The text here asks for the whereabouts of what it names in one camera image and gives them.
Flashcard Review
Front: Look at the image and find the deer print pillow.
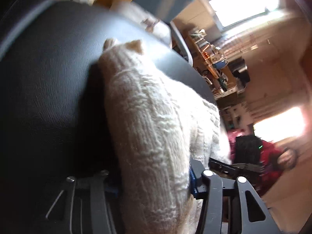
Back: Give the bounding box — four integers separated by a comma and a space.
110, 0, 172, 48

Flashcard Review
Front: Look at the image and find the pink quilted bed cover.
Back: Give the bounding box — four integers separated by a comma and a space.
227, 129, 245, 148

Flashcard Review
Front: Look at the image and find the white knitted sweater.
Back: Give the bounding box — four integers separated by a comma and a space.
98, 39, 230, 233

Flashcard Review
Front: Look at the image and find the wooden cluttered table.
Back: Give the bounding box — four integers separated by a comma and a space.
188, 28, 250, 100

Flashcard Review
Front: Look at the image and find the person in red jacket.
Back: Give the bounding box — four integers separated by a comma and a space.
253, 138, 299, 196

